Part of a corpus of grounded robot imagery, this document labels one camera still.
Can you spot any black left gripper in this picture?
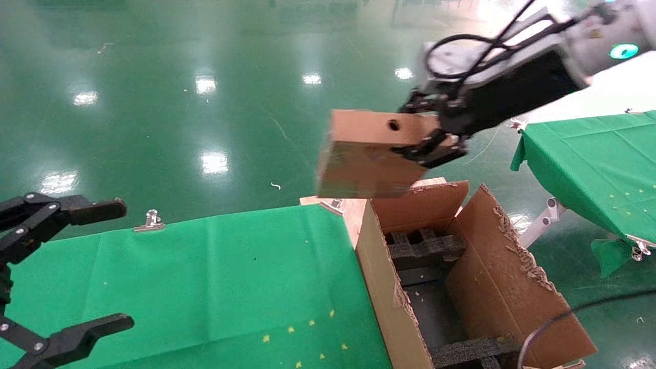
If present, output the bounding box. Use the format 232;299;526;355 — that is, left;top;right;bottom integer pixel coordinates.
0;192;135;369

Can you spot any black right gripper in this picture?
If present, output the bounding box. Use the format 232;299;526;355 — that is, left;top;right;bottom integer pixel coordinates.
392;49;585;169

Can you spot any small brown cardboard box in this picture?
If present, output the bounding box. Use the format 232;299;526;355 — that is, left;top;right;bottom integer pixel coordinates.
315;109;464;199

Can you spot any large open brown carton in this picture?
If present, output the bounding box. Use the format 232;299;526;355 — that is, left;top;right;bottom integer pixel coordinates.
355;180;598;369

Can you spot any black foam insert block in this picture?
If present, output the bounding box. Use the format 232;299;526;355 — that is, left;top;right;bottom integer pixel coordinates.
385;228;467;272

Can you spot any white metal table leg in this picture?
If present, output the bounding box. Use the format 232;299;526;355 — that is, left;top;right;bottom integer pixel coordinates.
518;197;567;249

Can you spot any large green table cloth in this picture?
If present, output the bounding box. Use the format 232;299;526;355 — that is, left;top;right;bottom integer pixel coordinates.
0;204;393;369

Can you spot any green cloth side table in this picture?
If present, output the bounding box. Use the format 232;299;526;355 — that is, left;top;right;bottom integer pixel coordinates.
510;110;656;278

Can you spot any thin white floor string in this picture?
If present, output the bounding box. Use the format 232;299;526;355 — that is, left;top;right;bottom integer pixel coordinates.
464;123;503;166

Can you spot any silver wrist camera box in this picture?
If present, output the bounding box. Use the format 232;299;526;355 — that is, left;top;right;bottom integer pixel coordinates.
420;38;495;85

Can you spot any silver camera mount bracket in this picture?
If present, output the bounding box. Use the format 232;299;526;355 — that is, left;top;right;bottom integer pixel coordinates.
487;8;569;57

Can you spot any thin black cable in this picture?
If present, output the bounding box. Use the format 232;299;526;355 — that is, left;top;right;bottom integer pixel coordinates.
518;290;656;369

